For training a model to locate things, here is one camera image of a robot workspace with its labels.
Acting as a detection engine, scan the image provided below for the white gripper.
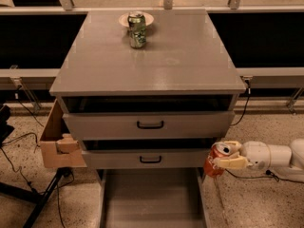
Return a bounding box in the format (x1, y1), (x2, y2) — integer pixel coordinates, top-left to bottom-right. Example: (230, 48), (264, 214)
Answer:
(214, 141), (270, 170)

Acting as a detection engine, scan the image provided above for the red coke can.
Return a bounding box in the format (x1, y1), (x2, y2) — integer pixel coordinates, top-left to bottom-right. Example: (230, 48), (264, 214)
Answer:
(203, 142), (232, 178)

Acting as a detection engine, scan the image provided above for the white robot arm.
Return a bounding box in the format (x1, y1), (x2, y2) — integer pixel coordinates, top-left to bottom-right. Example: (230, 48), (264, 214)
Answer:
(211, 139), (304, 181)

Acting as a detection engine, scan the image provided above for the grey middle drawer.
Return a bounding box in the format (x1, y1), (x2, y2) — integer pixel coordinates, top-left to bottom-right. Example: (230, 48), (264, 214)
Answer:
(82, 148), (210, 169)

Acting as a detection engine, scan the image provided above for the grey open bottom drawer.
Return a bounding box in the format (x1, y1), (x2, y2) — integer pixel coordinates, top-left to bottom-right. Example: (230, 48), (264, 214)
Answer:
(98, 168), (210, 228)

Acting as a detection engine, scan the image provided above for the grey drawer cabinet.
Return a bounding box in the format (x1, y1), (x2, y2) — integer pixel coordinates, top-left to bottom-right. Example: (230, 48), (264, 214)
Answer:
(48, 9), (247, 176)

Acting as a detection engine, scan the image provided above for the grey top drawer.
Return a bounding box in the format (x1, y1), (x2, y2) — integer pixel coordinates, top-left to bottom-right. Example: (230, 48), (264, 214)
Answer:
(63, 111), (235, 141)

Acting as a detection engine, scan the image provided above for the green soda can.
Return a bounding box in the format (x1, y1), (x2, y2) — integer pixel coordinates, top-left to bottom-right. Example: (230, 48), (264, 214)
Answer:
(127, 11), (146, 48)

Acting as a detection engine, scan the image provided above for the cardboard box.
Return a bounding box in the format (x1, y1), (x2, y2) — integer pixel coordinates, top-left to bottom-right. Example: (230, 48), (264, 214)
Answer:
(39, 101), (86, 168)

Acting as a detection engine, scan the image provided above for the black tripod stand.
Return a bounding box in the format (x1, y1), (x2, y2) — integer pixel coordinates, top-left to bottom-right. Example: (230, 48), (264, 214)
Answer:
(0, 167), (72, 228)

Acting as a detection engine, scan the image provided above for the black cable right floor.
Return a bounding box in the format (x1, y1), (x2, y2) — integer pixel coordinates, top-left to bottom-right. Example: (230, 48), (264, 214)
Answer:
(221, 168), (304, 185)

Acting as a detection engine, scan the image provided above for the black cable floor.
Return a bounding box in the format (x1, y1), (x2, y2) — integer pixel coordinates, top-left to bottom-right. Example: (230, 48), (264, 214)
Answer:
(221, 168), (304, 185)
(0, 85), (46, 192)

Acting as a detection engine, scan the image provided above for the black cable cabinet right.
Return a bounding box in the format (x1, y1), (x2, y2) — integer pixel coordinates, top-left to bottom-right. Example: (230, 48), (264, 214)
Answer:
(231, 78), (252, 126)

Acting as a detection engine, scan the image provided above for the black cable left floor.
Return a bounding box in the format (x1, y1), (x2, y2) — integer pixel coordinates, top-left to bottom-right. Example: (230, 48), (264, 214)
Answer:
(0, 85), (46, 192)

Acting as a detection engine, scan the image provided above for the metal railing frame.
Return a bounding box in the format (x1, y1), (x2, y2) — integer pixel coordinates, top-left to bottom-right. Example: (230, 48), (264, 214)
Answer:
(1, 0), (303, 96)

